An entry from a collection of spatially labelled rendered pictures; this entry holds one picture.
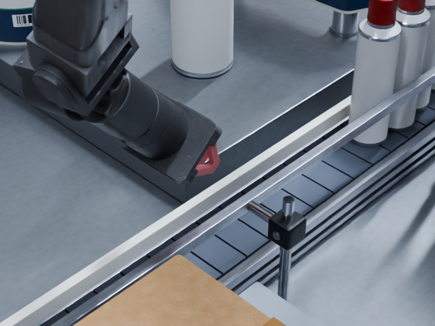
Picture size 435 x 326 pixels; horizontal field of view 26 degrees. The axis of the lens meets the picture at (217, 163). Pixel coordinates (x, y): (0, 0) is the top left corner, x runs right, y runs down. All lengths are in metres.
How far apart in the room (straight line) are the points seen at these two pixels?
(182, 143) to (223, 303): 0.26
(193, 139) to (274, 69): 0.49
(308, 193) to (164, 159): 0.29
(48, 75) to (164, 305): 0.21
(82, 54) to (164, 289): 0.19
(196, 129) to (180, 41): 0.44
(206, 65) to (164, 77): 0.06
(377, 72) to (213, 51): 0.27
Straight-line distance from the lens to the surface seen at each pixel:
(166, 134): 0.87
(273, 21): 1.48
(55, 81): 0.76
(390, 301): 1.09
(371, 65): 1.15
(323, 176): 1.16
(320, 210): 1.12
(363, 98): 1.18
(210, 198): 1.08
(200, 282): 0.69
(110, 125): 0.82
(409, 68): 1.20
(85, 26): 0.70
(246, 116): 1.26
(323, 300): 1.08
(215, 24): 1.29
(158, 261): 0.93
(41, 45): 0.76
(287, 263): 1.00
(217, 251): 1.06
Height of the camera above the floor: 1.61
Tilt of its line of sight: 38 degrees down
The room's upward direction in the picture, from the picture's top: straight up
